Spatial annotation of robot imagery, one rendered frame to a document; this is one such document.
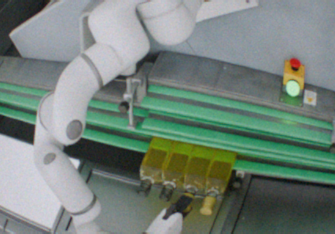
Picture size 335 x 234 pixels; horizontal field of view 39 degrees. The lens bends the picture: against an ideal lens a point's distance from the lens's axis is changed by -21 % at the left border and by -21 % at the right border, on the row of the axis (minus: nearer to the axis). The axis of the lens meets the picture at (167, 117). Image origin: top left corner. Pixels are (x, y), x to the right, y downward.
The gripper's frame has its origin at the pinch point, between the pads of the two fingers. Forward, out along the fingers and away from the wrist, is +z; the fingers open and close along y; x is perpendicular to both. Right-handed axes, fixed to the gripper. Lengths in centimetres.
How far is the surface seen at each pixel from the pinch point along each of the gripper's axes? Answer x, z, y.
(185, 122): 12.4, 20.9, 5.8
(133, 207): 16.5, 0.3, -13.0
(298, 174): -24.4, 27.1, -2.7
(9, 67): 82, 13, 5
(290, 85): -13.2, 35.2, 20.9
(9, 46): 118, 41, -16
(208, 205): -6.0, 2.2, 1.6
